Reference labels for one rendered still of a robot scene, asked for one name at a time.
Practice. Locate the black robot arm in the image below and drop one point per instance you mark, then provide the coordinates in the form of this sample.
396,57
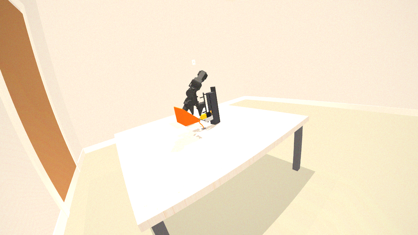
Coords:
195,85

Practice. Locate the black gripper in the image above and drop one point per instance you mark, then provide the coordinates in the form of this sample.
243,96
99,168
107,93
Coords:
199,105

